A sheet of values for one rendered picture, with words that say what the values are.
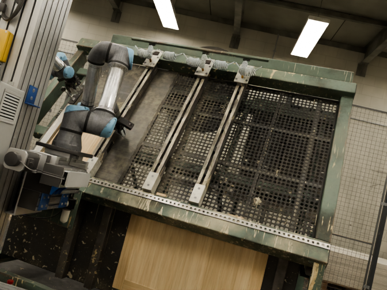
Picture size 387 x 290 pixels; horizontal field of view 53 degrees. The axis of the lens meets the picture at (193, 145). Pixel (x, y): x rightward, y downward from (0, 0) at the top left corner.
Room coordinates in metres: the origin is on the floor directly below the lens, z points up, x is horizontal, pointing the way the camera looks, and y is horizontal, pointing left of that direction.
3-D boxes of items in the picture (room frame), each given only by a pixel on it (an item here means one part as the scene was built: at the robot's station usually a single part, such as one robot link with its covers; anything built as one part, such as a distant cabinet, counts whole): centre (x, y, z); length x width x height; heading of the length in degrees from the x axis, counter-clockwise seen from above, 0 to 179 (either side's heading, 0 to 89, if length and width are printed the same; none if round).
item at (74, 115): (2.03, 0.63, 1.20); 0.13 x 0.12 x 0.14; 99
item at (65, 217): (2.41, 0.84, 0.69); 0.50 x 0.14 x 0.24; 74
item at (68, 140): (2.03, 0.63, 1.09); 0.15 x 0.15 x 0.10
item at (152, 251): (2.46, -0.16, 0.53); 0.90 x 0.02 x 0.55; 74
